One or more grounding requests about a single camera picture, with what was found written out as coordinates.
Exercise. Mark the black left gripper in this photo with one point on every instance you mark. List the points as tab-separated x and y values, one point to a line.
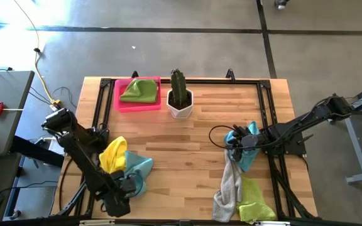
126	185

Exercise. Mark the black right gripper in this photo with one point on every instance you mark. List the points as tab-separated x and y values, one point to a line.
248	141

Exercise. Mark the blue microfiber towel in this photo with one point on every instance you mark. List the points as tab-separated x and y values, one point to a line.
138	166
250	157

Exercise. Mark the yellow microfiber towel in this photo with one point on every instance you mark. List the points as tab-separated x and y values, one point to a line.
113	155

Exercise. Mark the grey microfiber towel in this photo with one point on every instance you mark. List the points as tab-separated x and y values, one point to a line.
228	194

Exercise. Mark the green microfiber towel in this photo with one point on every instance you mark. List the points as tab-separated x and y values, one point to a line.
254	201
140	91

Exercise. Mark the pink plastic bin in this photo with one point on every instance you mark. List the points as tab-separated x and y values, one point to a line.
137	106

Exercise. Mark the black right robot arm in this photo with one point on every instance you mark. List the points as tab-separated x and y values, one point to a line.
297	125

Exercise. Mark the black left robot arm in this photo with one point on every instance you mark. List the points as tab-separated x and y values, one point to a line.
83	157

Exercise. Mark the black clamp hook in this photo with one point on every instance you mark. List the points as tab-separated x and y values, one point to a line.
134	75
231	74

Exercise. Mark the white faceted planter pot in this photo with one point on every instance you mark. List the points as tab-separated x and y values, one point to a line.
181	113

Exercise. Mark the green cactus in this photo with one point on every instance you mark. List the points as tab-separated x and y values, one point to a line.
178	86

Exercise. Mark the black desk foot bar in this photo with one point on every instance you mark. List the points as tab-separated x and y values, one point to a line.
36	152

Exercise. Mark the person's foot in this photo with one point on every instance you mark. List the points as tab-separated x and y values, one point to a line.
281	3

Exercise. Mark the grey side desk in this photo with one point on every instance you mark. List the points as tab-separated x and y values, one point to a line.
5	91

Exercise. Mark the silver edge bracket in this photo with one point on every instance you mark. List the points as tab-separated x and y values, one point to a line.
96	223
272	223

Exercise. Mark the black aluminium table frame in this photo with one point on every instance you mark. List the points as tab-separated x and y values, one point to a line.
215	81

